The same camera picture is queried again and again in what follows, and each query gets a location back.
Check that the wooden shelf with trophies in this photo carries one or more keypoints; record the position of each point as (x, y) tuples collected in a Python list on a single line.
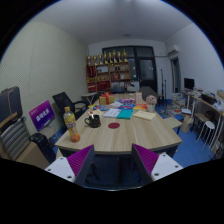
[(108, 72)]

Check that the black computer monitor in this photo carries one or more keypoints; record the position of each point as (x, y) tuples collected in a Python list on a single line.
[(189, 83)]

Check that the wooden conference table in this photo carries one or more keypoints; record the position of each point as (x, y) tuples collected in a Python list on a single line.
[(154, 134)]

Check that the black mug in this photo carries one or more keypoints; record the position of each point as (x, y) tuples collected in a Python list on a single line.
[(93, 121)]

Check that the orange drink plastic bottle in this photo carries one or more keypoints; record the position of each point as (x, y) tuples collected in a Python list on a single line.
[(70, 122)]

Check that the purple sign board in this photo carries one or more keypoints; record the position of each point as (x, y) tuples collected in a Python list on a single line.
[(42, 115)]

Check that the flower pot with pink flowers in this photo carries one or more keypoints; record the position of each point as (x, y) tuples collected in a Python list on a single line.
[(151, 101)]

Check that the wooden side desk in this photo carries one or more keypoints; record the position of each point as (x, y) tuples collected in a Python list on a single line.
[(198, 109)]

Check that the white paper sheet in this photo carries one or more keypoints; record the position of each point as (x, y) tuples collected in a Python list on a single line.
[(112, 113)]

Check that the black office chair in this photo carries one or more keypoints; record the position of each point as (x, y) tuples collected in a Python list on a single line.
[(62, 100)]

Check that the white air conditioner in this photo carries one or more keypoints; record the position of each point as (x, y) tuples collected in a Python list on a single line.
[(171, 50)]

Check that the red round coaster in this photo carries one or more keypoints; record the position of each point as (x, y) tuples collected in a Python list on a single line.
[(114, 125)]

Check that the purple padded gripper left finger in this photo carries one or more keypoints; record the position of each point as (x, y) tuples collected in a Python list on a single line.
[(75, 167)]

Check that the white round stool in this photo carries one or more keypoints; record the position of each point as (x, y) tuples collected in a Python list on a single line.
[(206, 129)]

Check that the striped cushion chair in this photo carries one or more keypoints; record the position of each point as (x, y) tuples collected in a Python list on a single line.
[(15, 139)]

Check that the teal notebook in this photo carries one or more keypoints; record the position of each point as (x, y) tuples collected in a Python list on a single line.
[(125, 114)]

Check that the yellow paper pad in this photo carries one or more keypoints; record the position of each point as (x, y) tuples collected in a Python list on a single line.
[(144, 115)]

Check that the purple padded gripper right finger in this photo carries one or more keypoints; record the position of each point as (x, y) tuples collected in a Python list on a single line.
[(153, 166)]

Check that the black framed glass door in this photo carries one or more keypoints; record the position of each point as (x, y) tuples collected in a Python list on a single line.
[(141, 61)]

